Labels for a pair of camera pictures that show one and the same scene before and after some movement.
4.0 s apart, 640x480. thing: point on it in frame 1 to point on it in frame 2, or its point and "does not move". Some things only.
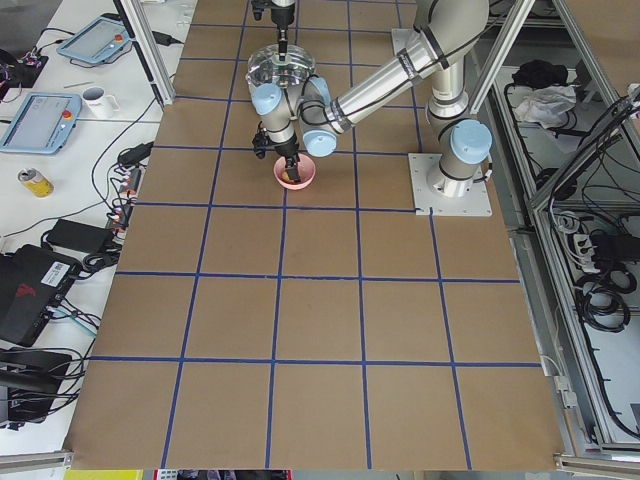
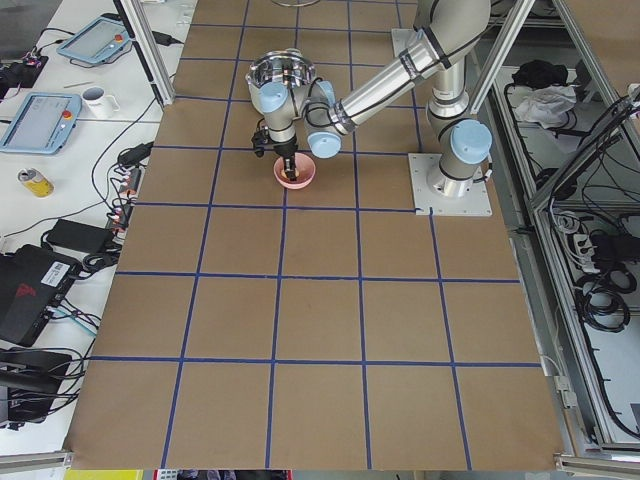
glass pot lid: (266, 68) to (296, 3)
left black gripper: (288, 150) does not move
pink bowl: (307, 173) does not move
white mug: (99, 105) does not move
